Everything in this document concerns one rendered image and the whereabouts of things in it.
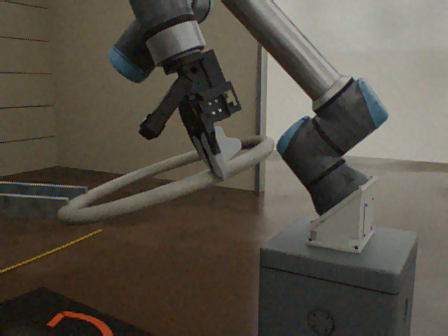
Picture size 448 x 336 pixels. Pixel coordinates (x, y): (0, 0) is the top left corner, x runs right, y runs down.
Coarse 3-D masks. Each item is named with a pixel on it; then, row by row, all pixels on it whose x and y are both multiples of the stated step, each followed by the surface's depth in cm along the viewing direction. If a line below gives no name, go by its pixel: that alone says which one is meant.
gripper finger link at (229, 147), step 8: (216, 128) 76; (216, 136) 76; (224, 136) 76; (224, 144) 76; (232, 144) 77; (240, 144) 78; (208, 152) 76; (224, 152) 76; (232, 152) 77; (216, 160) 75; (224, 160) 76; (216, 168) 76; (224, 168) 77; (224, 176) 77
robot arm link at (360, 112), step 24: (240, 0) 131; (264, 0) 131; (264, 24) 131; (288, 24) 132; (264, 48) 137; (288, 48) 132; (312, 48) 133; (288, 72) 136; (312, 72) 132; (336, 72) 134; (312, 96) 136; (336, 96) 131; (360, 96) 130; (336, 120) 133; (360, 120) 131; (384, 120) 133; (336, 144) 136
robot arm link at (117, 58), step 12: (132, 24) 87; (120, 36) 90; (132, 36) 87; (120, 48) 88; (132, 48) 87; (144, 48) 87; (120, 60) 88; (132, 60) 88; (144, 60) 88; (120, 72) 90; (132, 72) 89; (144, 72) 90
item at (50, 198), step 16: (0, 192) 112; (16, 192) 111; (32, 192) 111; (48, 192) 110; (64, 192) 110; (80, 192) 110; (0, 208) 100; (16, 208) 100; (32, 208) 100; (48, 208) 99
